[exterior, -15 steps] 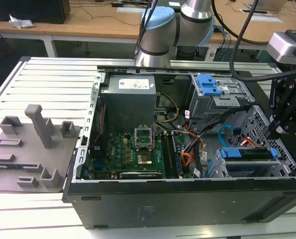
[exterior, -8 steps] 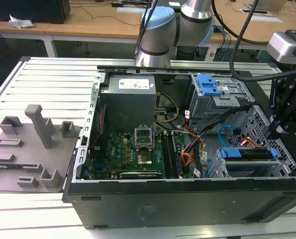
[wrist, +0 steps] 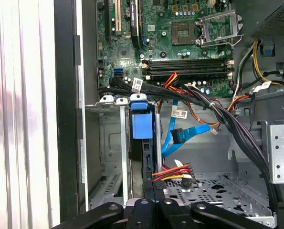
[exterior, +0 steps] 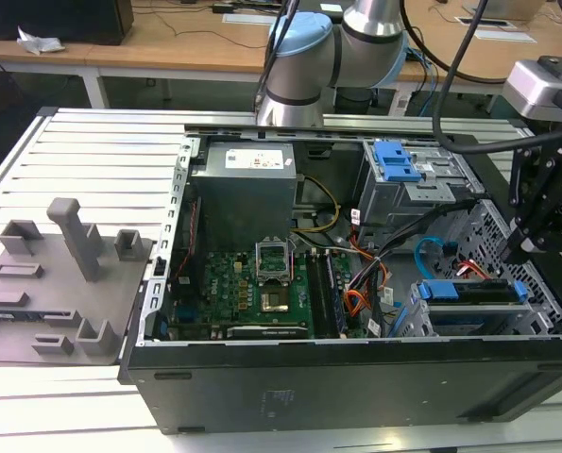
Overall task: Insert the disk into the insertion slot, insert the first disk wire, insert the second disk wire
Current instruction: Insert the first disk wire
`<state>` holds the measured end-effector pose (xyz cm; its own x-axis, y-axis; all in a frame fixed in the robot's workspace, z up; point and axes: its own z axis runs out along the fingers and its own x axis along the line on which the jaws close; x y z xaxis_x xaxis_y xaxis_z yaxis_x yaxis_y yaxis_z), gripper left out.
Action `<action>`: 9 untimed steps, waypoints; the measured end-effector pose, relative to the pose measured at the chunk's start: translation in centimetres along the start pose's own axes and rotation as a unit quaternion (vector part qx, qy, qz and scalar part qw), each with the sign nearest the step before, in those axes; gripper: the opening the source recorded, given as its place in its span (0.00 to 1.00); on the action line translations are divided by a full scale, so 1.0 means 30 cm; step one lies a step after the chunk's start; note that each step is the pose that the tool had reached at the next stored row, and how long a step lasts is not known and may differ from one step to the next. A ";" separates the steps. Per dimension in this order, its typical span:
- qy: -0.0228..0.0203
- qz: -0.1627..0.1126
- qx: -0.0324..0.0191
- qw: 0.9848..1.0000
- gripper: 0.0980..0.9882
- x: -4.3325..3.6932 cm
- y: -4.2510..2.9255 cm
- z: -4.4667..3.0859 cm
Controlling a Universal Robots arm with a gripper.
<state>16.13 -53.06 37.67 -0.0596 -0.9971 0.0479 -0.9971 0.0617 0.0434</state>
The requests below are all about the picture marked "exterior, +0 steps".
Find hard disk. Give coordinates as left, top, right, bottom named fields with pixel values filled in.
left=417, top=277, right=530, bottom=327

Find grey perforated disk bay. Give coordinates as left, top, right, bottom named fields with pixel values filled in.
left=402, top=200, right=562, bottom=337

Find black RAM slot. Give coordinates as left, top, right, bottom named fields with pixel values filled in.
left=307, top=252, right=332, bottom=339

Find grey metal drive cage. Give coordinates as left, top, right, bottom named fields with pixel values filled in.
left=358, top=139, right=487, bottom=246

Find white paper sheet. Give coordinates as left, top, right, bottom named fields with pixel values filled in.
left=222, top=12, right=281, bottom=25
left=473, top=28, right=536, bottom=43

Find blue plastic latch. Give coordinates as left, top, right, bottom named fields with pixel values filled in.
left=374, top=140, right=422, bottom=183

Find RAM stick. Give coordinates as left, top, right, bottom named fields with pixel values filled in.
left=325, top=252, right=349, bottom=334

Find metal socket cover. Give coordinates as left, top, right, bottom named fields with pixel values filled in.
left=254, top=234, right=294, bottom=284

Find CPU socket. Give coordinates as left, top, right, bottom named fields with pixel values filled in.
left=256, top=280, right=294, bottom=315

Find black PC case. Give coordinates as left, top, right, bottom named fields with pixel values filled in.
left=118, top=123, right=562, bottom=435

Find black graphics card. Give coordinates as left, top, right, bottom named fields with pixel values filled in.
left=226, top=324, right=310, bottom=340

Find grey power supply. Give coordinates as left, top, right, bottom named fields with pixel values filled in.
left=189, top=141, right=297, bottom=246

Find green motherboard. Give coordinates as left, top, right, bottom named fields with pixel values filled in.
left=166, top=247, right=371, bottom=341

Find wooden desk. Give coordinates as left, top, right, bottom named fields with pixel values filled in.
left=0, top=0, right=562, bottom=114

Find grey parts rack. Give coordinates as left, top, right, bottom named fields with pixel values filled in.
left=0, top=197, right=155, bottom=367

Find black box on desk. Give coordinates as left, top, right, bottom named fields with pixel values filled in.
left=0, top=0, right=135, bottom=47

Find crumpled white paper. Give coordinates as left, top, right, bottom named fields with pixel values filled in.
left=16, top=25, right=67, bottom=56

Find red disk wire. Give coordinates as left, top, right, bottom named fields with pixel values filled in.
left=455, top=259, right=511, bottom=289

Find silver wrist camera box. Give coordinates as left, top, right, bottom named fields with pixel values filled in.
left=502, top=55, right=562, bottom=125

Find light blue disk wire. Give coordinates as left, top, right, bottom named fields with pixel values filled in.
left=415, top=235, right=459, bottom=279

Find black wire bundle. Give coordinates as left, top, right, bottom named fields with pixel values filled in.
left=346, top=197, right=480, bottom=339

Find blue cables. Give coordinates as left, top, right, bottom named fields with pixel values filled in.
left=417, top=46, right=440, bottom=117

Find thick black cable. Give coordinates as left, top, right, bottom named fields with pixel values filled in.
left=431, top=0, right=562, bottom=156
left=400, top=0, right=508, bottom=86

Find orange wire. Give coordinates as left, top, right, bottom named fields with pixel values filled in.
left=344, top=290, right=371, bottom=320

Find yellow and black wires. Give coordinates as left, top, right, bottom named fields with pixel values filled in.
left=292, top=175, right=341, bottom=235

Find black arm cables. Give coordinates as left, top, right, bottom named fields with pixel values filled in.
left=254, top=0, right=300, bottom=114

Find thin red black wire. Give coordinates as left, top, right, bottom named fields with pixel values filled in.
left=176, top=197, right=201, bottom=279

